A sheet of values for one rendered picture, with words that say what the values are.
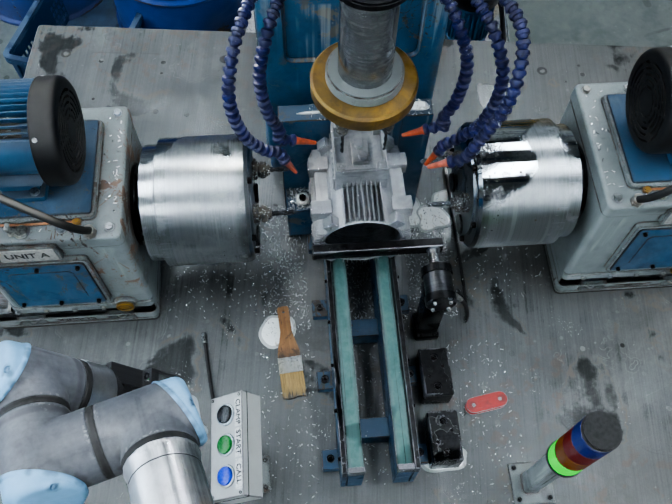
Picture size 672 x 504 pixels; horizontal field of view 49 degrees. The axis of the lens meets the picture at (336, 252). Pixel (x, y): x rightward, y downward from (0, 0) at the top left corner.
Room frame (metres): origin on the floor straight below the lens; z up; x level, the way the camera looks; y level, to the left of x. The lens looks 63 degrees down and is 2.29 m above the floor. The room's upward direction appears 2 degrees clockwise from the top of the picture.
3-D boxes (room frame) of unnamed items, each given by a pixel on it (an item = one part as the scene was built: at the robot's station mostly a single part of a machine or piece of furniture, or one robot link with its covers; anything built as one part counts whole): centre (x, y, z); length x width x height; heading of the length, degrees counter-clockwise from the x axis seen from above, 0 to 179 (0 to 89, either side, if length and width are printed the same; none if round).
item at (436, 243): (0.67, -0.08, 1.01); 0.26 x 0.04 x 0.03; 96
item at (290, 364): (0.53, 0.09, 0.80); 0.21 x 0.05 x 0.01; 11
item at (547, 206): (0.82, -0.37, 1.04); 0.41 x 0.25 x 0.25; 96
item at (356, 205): (0.78, -0.04, 1.02); 0.20 x 0.19 x 0.19; 6
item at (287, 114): (0.94, -0.02, 0.97); 0.30 x 0.11 x 0.34; 96
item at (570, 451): (0.28, -0.40, 1.14); 0.06 x 0.06 x 0.04
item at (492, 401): (0.43, -0.32, 0.81); 0.09 x 0.03 x 0.02; 106
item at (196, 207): (0.75, 0.31, 1.04); 0.37 x 0.25 x 0.25; 96
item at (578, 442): (0.28, -0.40, 1.19); 0.06 x 0.06 x 0.04
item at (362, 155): (0.82, -0.04, 1.11); 0.12 x 0.11 x 0.07; 6
